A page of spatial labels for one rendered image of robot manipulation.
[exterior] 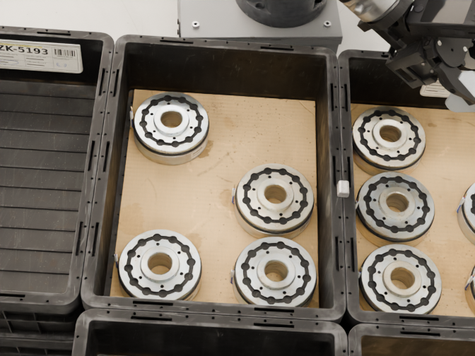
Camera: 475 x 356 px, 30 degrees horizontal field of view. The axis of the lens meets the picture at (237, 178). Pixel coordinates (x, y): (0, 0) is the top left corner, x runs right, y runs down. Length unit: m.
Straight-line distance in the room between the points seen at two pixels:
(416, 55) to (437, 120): 0.23
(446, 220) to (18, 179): 0.57
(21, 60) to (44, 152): 0.13
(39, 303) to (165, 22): 0.68
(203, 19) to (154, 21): 0.16
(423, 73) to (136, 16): 0.59
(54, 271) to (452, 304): 0.50
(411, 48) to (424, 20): 0.05
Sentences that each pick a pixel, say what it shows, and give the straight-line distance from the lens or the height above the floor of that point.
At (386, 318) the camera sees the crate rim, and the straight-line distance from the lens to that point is 1.02.
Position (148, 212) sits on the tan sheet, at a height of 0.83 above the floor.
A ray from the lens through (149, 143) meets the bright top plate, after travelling 1.19.
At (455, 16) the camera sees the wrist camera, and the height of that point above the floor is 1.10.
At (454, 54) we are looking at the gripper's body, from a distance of 1.11.
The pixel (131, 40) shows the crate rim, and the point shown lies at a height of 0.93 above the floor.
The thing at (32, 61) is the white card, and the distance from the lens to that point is 1.27.
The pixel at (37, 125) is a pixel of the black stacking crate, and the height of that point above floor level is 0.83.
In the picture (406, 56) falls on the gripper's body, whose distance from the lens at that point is 1.11.
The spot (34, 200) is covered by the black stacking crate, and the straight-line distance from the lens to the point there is 1.20.
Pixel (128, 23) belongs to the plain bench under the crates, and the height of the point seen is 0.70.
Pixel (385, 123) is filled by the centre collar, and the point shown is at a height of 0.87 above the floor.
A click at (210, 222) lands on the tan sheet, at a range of 1.16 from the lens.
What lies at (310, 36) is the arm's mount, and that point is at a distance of 1.40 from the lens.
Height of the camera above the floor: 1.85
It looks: 58 degrees down
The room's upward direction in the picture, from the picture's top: 7 degrees clockwise
